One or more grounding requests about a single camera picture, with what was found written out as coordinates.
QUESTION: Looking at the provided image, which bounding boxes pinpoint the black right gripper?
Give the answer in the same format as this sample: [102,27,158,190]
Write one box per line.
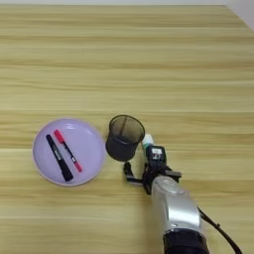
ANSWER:
[122,161,183,195]

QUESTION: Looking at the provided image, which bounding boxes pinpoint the white green-capped marker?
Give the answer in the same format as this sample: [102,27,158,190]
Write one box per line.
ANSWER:
[141,133,156,151]

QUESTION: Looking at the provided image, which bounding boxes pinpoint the black mesh pen cup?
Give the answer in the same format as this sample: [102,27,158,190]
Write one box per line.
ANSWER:
[105,114,146,163]

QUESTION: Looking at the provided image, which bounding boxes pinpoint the black marker pen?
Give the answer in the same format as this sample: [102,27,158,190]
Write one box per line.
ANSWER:
[45,133,74,183]

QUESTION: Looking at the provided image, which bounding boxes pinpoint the black box with white label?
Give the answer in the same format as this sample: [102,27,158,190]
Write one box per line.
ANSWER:
[145,145,168,170]

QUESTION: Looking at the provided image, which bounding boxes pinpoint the round purple plate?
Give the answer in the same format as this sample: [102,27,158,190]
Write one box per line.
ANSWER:
[32,118,107,187]

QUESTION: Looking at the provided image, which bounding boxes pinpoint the red marker pen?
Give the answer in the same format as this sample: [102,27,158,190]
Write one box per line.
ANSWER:
[53,129,83,173]

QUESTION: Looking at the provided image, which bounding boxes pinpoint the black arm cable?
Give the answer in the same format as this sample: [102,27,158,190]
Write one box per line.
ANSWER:
[197,206,244,254]

